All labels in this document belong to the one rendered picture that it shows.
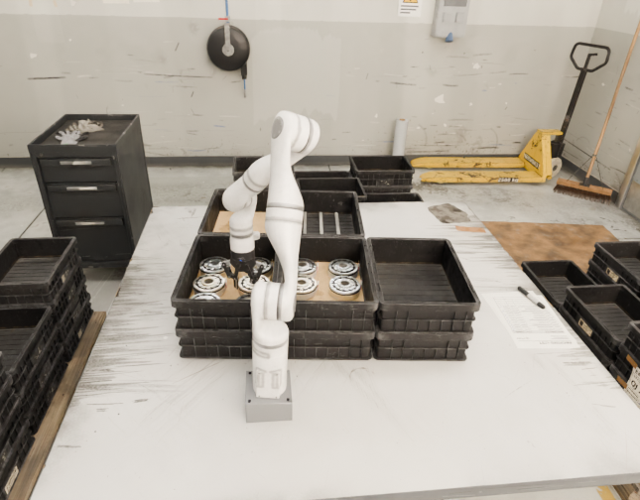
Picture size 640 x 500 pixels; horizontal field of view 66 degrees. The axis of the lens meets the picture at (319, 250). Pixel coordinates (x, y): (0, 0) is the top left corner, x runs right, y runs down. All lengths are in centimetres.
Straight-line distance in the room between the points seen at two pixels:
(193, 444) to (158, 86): 389
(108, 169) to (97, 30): 214
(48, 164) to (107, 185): 31
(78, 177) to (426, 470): 236
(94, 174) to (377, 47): 286
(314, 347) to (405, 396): 30
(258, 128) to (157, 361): 354
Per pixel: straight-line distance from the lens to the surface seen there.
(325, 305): 141
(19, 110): 530
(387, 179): 333
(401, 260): 181
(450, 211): 256
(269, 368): 129
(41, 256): 273
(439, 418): 146
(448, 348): 159
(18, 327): 248
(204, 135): 493
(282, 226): 117
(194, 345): 156
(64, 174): 304
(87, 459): 143
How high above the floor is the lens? 177
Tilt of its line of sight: 31 degrees down
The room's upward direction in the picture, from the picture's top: 2 degrees clockwise
